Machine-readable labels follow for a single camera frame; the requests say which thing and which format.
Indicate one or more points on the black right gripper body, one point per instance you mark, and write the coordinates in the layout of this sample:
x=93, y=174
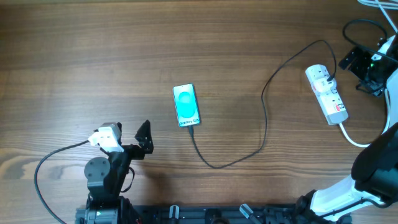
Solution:
x=364, y=67

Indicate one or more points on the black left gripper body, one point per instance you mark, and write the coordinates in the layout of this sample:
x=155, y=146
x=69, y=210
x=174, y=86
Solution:
x=131, y=153

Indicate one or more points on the turquoise screen smartphone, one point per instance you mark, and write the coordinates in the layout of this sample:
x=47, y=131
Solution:
x=186, y=105

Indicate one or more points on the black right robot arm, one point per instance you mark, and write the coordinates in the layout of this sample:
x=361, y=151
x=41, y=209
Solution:
x=373, y=177

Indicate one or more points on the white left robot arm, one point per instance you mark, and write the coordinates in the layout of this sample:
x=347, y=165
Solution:
x=106, y=176

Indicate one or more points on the white charger plug adapter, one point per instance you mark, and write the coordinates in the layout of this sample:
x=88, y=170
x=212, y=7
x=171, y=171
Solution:
x=322, y=85

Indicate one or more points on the white power strip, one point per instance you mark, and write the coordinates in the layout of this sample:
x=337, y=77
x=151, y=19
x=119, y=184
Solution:
x=331, y=103

